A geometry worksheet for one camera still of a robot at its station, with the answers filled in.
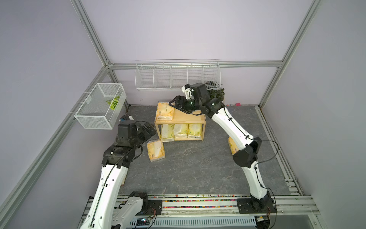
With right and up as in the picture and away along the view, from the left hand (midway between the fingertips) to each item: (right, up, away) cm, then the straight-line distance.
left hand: (149, 130), depth 70 cm
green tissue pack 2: (+14, -3, +28) cm, 31 cm away
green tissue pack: (+24, -2, +26) cm, 36 cm away
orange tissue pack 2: (+6, +10, +12) cm, 17 cm away
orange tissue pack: (-2, -15, +23) cm, 27 cm away
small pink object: (+63, +18, +54) cm, 85 cm away
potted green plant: (+41, +24, +31) cm, 56 cm away
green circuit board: (-3, -46, +1) cm, 46 cm away
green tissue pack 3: (+5, -4, +27) cm, 28 cm away
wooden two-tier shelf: (+16, +7, +12) cm, 21 cm away
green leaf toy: (-23, +15, +11) cm, 30 cm away
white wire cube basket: (-32, +11, +12) cm, 36 cm away
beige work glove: (-18, -30, +12) cm, 37 cm away
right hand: (+11, +14, +6) cm, 18 cm away
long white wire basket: (+10, +38, +30) cm, 49 cm away
